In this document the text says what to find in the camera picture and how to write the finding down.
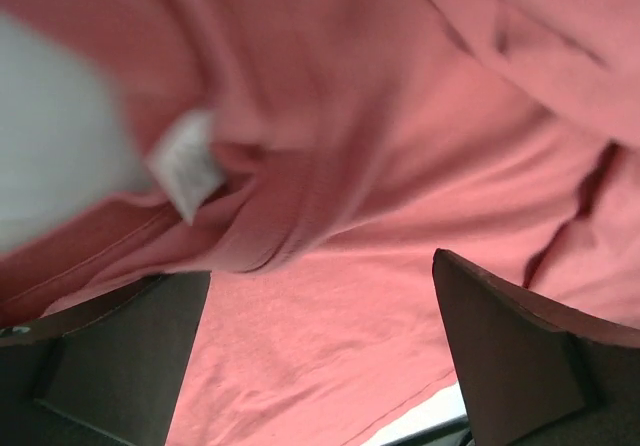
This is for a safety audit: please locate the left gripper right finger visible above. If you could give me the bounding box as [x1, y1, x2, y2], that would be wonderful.
[432, 249, 639, 445]

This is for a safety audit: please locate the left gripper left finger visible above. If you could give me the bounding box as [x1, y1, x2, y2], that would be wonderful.
[1, 272, 210, 445]

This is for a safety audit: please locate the pink t shirt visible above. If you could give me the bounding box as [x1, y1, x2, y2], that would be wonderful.
[1, 0, 639, 445]

